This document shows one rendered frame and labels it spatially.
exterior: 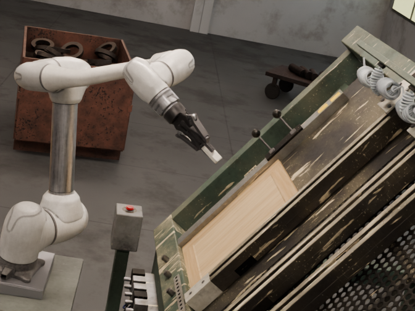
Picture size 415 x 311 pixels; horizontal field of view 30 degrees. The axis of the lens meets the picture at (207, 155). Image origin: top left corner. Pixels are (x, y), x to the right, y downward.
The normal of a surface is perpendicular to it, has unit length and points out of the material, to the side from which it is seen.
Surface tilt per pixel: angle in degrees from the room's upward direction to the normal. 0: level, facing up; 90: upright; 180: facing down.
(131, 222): 90
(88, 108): 90
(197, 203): 90
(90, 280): 0
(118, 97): 90
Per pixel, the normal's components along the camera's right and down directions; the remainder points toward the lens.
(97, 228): 0.19, -0.93
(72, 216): 0.80, 0.15
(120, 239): 0.13, 0.36
